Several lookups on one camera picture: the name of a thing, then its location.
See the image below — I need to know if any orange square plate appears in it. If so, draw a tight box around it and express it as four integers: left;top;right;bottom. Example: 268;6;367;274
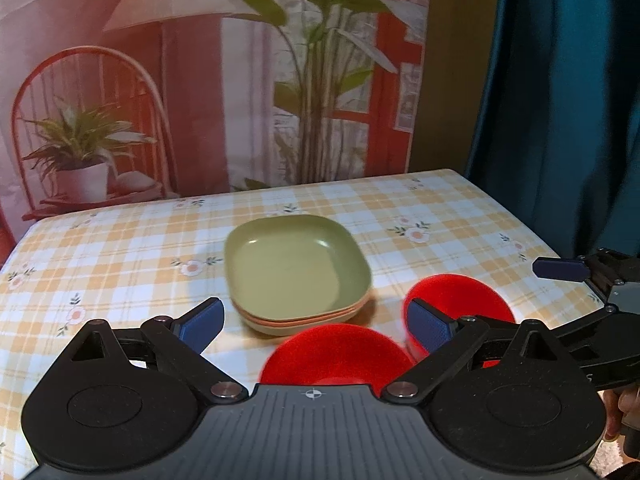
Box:
234;296;374;329

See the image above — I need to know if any checked floral tablecloth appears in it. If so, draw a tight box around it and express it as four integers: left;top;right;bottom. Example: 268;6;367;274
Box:
0;168;640;463

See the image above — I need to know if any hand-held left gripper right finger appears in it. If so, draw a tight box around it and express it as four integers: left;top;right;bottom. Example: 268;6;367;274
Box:
383;298;567;407

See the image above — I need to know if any person's right hand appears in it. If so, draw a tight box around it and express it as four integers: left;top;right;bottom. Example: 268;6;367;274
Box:
601;386;640;444

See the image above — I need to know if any red round bowl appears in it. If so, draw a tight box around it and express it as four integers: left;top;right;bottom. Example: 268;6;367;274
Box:
259;324;417;387
402;273;517;364

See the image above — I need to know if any teal curtain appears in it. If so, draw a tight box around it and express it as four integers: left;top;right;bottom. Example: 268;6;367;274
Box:
464;0;640;272

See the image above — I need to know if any printed room backdrop cloth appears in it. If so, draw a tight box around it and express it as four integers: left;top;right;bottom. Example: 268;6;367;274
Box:
0;0;434;266

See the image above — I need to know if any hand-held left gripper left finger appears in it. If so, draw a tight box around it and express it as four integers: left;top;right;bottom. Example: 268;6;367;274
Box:
60;297;250;407

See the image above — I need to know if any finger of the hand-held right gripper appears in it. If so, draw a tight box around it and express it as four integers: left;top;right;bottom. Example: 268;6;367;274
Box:
550;305;627;364
532;255;594;282

